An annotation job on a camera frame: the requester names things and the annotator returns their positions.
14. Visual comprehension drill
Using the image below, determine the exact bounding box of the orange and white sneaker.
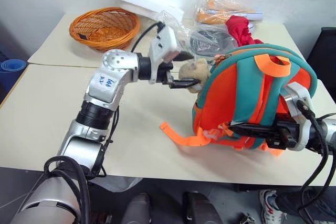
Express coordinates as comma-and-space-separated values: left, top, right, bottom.
196, 0, 264, 24

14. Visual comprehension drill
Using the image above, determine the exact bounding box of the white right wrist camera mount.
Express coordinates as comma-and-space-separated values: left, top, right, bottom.
282, 81, 316, 152

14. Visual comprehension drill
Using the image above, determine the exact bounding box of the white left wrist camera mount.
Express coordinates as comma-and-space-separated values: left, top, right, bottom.
147, 26, 184, 85

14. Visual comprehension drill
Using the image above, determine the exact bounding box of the white person's sneaker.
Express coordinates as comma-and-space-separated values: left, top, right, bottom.
259, 189, 288, 224

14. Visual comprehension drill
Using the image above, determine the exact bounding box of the orange and teal backpack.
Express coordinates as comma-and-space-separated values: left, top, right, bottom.
159, 43, 318, 158

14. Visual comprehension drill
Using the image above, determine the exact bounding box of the black chair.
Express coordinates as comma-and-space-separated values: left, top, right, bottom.
306, 26, 336, 96

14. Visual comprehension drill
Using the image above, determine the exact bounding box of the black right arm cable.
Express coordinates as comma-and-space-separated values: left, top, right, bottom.
298, 100, 336, 224

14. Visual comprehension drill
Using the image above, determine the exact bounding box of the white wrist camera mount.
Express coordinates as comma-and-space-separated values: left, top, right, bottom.
147, 26, 184, 85
282, 81, 316, 152

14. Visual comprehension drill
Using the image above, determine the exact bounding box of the person's blue jeans leg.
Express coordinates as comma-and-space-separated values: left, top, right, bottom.
275, 187, 336, 224

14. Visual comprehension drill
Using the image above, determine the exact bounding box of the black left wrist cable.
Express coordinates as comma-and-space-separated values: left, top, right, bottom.
130, 21, 166, 53

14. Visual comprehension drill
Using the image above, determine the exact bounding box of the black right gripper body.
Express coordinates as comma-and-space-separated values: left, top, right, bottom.
265, 113, 301, 150

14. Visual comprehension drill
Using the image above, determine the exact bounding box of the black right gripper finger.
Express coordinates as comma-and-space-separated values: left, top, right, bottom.
227, 121, 279, 138

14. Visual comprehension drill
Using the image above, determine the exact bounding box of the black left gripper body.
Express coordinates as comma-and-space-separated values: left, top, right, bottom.
156, 60, 176, 89

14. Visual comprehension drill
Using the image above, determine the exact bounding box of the grey rounded shape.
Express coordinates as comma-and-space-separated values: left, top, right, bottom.
125, 193, 152, 224

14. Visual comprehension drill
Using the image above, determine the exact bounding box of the red cloth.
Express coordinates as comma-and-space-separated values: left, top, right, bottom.
225, 15, 265, 48

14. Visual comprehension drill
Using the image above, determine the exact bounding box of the black rounded shape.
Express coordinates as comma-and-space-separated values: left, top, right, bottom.
182, 190, 224, 224

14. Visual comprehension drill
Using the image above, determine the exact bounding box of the blue rolled mat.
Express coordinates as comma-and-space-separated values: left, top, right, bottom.
0, 59, 28, 74

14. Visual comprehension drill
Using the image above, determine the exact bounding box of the beige plush toy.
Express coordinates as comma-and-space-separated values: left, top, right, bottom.
177, 57, 211, 94

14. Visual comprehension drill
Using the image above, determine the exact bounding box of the black left arm cable bundle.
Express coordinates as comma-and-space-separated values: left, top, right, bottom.
44, 103, 120, 224

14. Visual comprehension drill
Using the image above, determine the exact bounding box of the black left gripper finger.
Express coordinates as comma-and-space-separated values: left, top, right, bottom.
169, 77, 202, 90
173, 51, 195, 62

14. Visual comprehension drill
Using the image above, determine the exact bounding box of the orange wicker basket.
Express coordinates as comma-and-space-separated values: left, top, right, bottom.
69, 7, 141, 53

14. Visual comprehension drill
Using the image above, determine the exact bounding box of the clear bag with black item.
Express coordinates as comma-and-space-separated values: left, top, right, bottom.
159, 10, 238, 59

